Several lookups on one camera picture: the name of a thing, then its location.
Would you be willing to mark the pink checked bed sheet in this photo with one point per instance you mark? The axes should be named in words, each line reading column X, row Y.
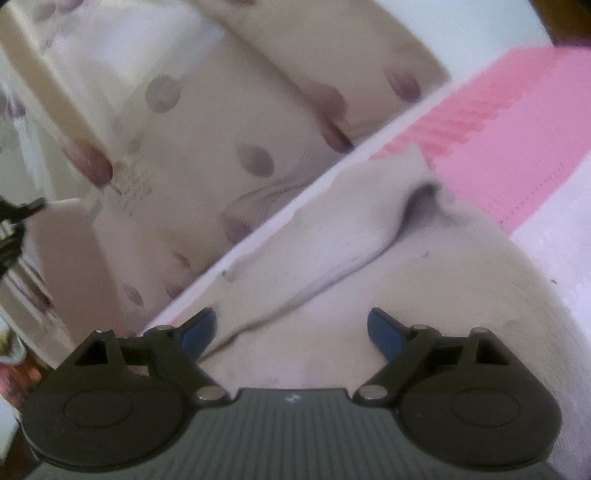
column 531, row 138

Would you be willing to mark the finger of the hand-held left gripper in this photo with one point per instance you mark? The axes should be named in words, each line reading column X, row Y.
column 14, row 212

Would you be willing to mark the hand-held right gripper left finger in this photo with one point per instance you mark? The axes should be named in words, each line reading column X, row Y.
column 201, row 336

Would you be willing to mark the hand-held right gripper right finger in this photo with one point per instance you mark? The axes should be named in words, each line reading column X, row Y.
column 383, row 336

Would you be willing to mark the brown wooden door frame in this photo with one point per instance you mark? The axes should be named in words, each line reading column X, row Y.
column 572, row 18

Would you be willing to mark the white knitted sock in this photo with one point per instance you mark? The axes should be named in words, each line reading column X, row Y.
column 332, row 240

